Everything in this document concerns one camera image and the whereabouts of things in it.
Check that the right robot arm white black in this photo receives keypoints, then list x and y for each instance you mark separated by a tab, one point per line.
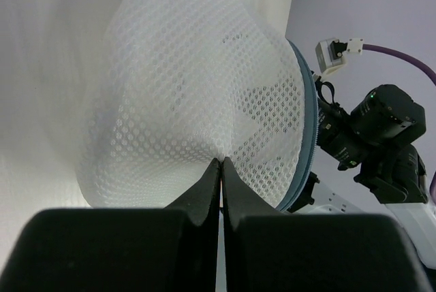
377	137

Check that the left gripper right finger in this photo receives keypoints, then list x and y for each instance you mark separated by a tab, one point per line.
266	250

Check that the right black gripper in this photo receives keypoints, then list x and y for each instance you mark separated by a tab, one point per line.
334	136

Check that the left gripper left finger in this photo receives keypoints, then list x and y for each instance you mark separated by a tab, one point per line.
122	249

